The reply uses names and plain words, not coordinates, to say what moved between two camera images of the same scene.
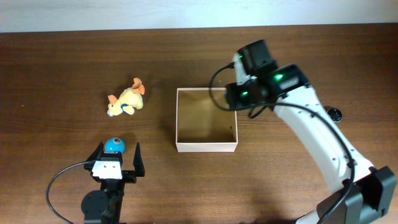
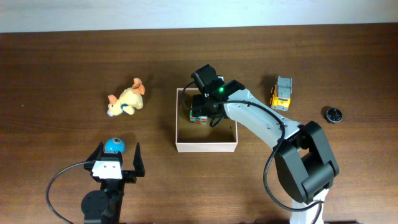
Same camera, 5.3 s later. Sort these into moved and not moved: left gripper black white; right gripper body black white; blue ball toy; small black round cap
Moved: right gripper body black white
Not moved: small black round cap; left gripper black white; blue ball toy
